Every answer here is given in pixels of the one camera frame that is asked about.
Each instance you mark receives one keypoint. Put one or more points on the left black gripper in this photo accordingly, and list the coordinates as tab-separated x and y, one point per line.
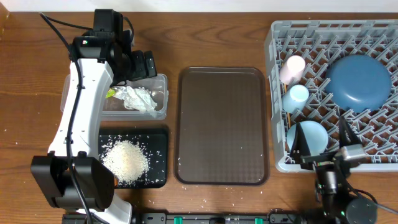
142	70

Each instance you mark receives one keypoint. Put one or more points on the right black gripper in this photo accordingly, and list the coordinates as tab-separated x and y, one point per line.
325	162

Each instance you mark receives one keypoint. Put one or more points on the white bowl blue rim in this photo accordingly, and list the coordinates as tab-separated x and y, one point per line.
316	136

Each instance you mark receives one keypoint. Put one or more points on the large white tissue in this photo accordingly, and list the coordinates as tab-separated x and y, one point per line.
138	99

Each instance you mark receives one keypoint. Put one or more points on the small white tissue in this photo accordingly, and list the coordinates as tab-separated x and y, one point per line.
119	92

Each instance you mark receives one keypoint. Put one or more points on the green orange snack wrapper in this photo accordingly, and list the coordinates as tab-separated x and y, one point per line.
110	93

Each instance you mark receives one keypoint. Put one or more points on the light blue cup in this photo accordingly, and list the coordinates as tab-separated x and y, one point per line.
295	99

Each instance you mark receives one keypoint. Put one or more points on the dark blue plate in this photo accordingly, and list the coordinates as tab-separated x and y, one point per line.
358	83

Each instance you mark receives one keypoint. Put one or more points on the pink cup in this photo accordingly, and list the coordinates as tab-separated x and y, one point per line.
292	69

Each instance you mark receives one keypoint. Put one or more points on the orange carrot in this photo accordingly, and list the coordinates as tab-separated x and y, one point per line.
116	181

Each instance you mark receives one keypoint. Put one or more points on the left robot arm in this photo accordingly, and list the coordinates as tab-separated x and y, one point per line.
70	175

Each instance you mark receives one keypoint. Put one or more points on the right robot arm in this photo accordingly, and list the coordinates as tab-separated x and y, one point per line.
341	203

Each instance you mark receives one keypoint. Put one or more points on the grey dishwasher rack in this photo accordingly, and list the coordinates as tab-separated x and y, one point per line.
322	43

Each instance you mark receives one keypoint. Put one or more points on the clear plastic bin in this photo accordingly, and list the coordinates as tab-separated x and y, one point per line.
114	110

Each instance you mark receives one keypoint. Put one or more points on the black plastic tray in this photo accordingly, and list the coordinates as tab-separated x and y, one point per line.
155	142

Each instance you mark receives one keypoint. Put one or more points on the brown serving tray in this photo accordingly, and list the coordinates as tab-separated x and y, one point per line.
221	130

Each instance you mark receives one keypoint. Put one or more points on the pile of white rice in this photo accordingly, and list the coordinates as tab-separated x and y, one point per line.
125	159

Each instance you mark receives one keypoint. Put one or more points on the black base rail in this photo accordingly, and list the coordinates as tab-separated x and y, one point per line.
272	218

